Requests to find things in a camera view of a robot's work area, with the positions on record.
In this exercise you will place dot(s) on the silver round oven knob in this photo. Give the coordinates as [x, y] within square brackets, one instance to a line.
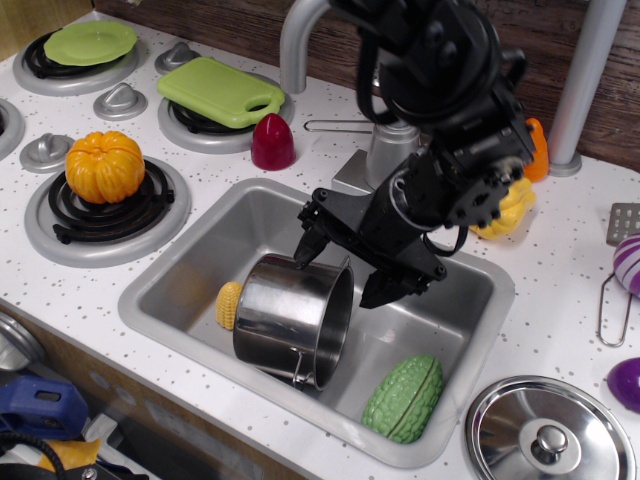
[19, 348]

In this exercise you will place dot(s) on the silver stove knob front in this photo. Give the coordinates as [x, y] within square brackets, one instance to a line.
[46, 154]

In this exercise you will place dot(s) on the yellow toy corn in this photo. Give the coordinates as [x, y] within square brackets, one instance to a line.
[227, 303]

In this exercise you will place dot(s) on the stainless steel pot lid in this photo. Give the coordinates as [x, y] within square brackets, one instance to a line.
[534, 427]

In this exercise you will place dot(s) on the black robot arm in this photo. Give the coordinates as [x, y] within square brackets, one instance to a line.
[439, 67]

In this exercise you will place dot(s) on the back right stove burner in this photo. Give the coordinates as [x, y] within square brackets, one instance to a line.
[196, 133]

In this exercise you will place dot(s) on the blue plastic tool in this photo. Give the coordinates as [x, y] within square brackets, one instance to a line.
[47, 409]

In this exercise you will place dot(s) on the stove burner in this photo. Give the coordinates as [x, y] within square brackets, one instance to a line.
[196, 133]
[35, 72]
[12, 128]
[71, 231]

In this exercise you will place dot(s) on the silver wire utensil handle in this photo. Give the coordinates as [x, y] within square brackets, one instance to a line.
[339, 126]

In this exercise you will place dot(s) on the silver toy faucet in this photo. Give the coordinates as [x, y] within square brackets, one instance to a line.
[389, 145]

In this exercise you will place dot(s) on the wire handle loop right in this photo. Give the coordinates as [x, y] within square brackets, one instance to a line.
[613, 312]

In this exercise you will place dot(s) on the purple striped toy egg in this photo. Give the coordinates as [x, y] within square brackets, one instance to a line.
[626, 264]

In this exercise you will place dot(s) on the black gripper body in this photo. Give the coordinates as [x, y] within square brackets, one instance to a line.
[369, 227]

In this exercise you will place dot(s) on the back left stove burner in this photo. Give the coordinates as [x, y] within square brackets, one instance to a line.
[35, 72]

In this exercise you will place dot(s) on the dark red toy vegetable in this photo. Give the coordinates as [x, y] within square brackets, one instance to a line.
[272, 146]

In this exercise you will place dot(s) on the purple toy eggplant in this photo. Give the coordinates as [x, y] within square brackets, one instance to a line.
[623, 382]

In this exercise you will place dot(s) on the stainless steel sink basin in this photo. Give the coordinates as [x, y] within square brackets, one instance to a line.
[456, 320]

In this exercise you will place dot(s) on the green plastic cutting board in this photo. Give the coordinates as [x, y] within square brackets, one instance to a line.
[221, 93]

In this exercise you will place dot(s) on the yellow cloth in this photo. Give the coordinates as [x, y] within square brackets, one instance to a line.
[75, 454]

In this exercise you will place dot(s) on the silver stove knob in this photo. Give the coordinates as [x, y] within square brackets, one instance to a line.
[120, 103]
[176, 56]
[46, 154]

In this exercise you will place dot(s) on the silver metal spatula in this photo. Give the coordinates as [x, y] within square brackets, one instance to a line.
[624, 220]

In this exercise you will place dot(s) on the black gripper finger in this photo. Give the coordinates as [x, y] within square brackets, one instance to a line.
[382, 288]
[311, 244]

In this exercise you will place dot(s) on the front left stove burner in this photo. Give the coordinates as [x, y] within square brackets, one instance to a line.
[71, 231]

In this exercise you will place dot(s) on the silver stove knob middle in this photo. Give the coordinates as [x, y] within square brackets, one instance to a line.
[120, 103]

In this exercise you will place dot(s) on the grey vertical pole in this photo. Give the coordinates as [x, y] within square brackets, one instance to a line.
[596, 38]

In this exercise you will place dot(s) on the orange toy carrot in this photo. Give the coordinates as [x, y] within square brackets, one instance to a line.
[538, 169]

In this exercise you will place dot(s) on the green toy bitter melon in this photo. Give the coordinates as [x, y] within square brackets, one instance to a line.
[402, 404]

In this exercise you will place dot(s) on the far left stove burner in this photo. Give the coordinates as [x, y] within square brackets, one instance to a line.
[12, 128]

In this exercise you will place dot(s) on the yellow toy bell pepper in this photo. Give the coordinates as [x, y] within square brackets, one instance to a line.
[513, 208]

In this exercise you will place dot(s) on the orange toy pumpkin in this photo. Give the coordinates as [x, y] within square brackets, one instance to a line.
[105, 168]

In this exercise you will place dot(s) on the green plastic plate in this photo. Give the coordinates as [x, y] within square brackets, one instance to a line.
[90, 43]

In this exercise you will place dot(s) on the silver stove knob back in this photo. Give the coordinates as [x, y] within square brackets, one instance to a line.
[176, 56]

